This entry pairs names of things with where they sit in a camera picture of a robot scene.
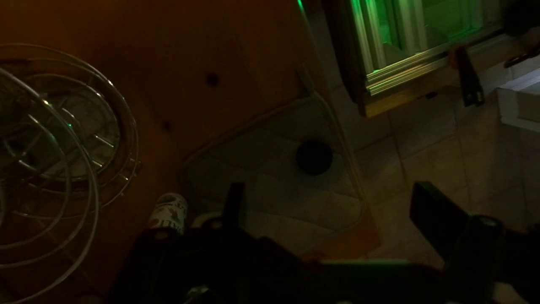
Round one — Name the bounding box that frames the black round disc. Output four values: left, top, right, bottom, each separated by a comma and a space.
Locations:
295, 139, 334, 176

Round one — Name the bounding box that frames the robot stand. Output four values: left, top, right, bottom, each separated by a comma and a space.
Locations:
323, 0, 509, 119

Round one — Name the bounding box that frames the spice bottle with printed label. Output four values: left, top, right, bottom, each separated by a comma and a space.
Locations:
147, 192, 189, 236

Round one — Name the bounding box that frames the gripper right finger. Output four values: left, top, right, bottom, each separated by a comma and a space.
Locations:
409, 182, 540, 304

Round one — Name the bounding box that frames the metal wire basket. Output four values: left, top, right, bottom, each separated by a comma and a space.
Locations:
0, 42, 140, 304

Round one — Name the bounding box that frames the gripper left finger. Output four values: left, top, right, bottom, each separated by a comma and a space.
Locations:
112, 182, 305, 304

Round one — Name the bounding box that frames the black clamp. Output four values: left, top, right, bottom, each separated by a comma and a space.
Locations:
456, 46, 485, 108

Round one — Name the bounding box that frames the white box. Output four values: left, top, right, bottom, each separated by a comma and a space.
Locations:
494, 68, 540, 133

